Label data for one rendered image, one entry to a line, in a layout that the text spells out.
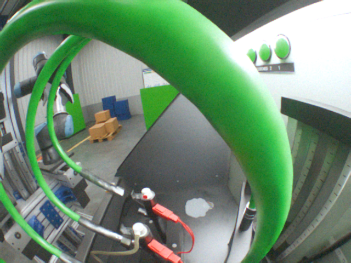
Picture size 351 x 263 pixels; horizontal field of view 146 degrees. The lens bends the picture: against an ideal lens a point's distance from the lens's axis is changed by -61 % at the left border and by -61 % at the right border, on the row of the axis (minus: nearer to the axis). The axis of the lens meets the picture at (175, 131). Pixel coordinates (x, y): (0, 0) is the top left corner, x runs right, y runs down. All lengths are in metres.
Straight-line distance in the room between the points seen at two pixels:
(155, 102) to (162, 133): 3.00
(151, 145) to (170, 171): 0.14
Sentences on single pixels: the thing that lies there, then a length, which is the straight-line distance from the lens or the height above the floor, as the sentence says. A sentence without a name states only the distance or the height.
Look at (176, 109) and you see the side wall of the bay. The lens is 0.51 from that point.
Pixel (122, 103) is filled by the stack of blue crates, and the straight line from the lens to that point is 6.59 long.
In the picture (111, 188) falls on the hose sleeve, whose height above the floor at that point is 1.15.
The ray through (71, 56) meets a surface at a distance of 0.25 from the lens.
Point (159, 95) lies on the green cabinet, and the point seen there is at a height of 1.07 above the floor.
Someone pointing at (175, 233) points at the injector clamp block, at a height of 0.98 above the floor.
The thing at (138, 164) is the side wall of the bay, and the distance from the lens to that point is 0.61.
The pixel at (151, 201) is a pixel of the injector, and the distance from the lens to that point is 0.27.
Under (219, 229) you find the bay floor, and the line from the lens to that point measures 0.56.
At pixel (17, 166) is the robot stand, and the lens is 0.97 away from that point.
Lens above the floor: 1.31
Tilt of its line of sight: 20 degrees down
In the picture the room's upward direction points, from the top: 7 degrees counter-clockwise
